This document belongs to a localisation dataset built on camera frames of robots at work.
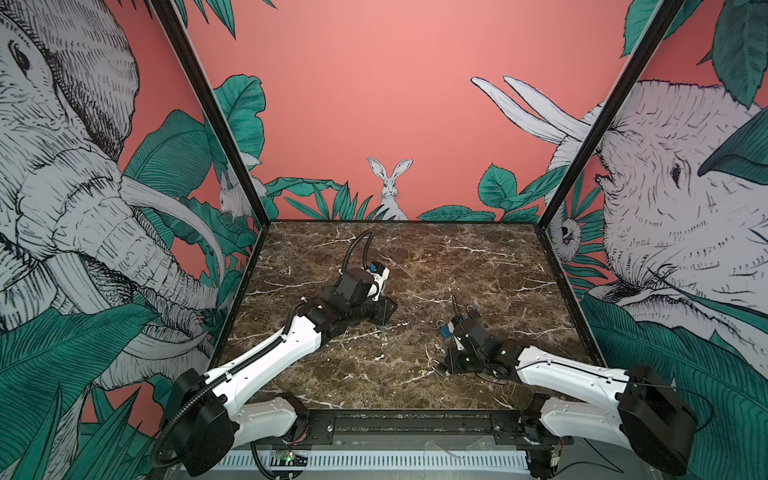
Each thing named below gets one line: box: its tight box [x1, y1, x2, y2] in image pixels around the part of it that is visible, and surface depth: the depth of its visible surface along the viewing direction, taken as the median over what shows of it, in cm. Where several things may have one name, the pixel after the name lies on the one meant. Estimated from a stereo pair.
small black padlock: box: [431, 360, 450, 378], surface depth 85 cm
